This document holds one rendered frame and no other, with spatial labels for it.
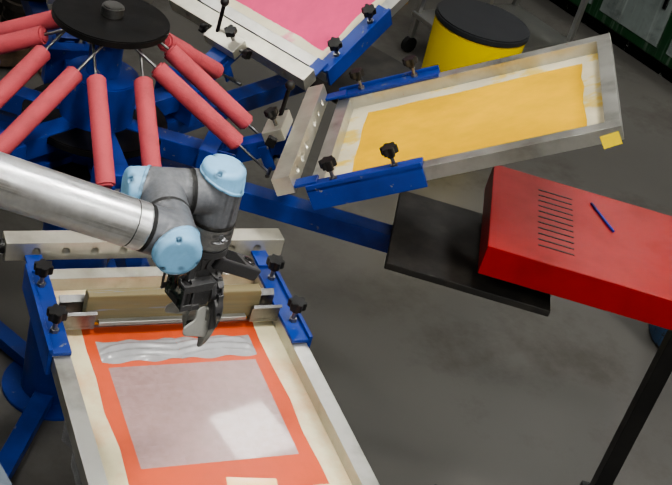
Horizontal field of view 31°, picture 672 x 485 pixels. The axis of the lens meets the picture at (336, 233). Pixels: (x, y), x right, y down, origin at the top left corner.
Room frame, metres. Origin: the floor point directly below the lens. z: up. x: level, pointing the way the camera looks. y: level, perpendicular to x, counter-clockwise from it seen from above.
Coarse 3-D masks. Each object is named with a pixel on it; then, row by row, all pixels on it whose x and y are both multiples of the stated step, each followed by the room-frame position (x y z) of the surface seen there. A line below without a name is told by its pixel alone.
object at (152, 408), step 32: (96, 352) 2.02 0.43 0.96; (128, 384) 1.95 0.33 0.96; (160, 384) 1.98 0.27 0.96; (128, 416) 1.85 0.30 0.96; (160, 416) 1.88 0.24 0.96; (192, 416) 1.91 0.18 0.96; (128, 448) 1.77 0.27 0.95; (160, 448) 1.79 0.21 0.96; (192, 448) 1.82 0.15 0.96; (128, 480) 1.68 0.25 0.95; (160, 480) 1.71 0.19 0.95; (192, 480) 1.73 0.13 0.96; (224, 480) 1.76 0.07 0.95
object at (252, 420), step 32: (256, 352) 2.18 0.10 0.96; (192, 384) 2.01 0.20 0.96; (224, 384) 2.04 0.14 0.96; (256, 384) 2.07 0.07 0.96; (224, 416) 1.94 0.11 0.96; (256, 416) 1.97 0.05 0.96; (288, 416) 2.00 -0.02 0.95; (224, 448) 1.85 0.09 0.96; (256, 448) 1.87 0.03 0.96; (288, 448) 1.90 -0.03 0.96; (288, 480) 1.81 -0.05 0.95; (320, 480) 1.84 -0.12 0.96
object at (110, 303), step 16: (112, 288) 2.12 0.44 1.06; (128, 288) 2.13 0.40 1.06; (144, 288) 2.15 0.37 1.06; (160, 288) 2.17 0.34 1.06; (224, 288) 2.24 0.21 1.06; (240, 288) 2.25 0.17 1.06; (256, 288) 2.27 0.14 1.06; (96, 304) 2.08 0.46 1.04; (112, 304) 2.09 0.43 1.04; (128, 304) 2.11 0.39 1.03; (144, 304) 2.13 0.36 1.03; (160, 304) 2.15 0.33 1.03; (224, 304) 2.23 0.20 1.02; (240, 304) 2.25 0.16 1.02; (256, 304) 2.27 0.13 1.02; (96, 320) 2.08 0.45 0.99
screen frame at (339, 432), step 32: (64, 288) 2.19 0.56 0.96; (96, 288) 2.23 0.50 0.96; (288, 352) 2.20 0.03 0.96; (64, 384) 1.85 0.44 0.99; (320, 384) 2.09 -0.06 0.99; (64, 416) 1.80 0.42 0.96; (320, 416) 2.02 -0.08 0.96; (96, 448) 1.71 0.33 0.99; (352, 448) 1.92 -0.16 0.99; (96, 480) 1.63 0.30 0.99; (352, 480) 1.86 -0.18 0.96
